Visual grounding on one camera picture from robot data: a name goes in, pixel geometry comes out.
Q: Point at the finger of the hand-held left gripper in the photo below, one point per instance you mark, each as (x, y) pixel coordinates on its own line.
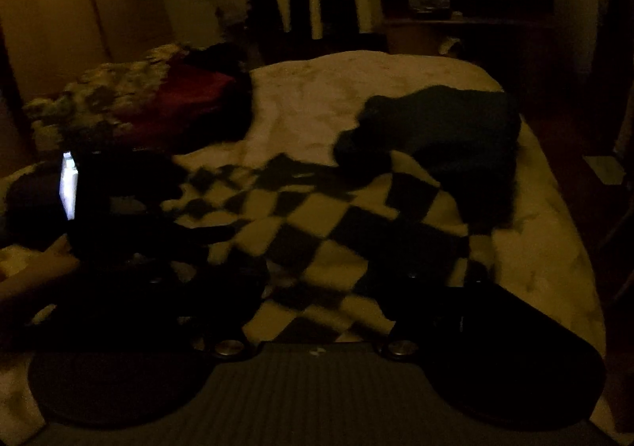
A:
(203, 231)

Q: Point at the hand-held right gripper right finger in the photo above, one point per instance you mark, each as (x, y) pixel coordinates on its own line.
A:
(421, 312)

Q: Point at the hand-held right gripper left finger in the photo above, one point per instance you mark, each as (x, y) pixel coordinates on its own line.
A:
(223, 312)

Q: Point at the checkered black and white cloth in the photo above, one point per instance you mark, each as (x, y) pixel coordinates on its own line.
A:
(317, 238)

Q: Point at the dark blue cloth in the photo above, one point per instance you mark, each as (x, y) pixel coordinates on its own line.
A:
(446, 129)

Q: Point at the person's left forearm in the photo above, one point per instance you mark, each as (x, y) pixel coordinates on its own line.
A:
(34, 277)

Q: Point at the floral patterned pillow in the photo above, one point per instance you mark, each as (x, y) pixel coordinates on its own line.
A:
(99, 99)

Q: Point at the red pillow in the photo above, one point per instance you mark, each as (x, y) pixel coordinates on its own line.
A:
(193, 99)

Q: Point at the bed with white sheet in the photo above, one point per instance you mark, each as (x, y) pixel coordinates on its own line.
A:
(317, 94)

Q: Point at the pale wardrobe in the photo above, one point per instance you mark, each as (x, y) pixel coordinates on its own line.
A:
(64, 15)

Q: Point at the pale flat object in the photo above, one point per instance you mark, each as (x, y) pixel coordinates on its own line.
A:
(605, 169)

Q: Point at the wooden side table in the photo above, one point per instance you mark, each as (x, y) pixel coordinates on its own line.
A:
(475, 37)

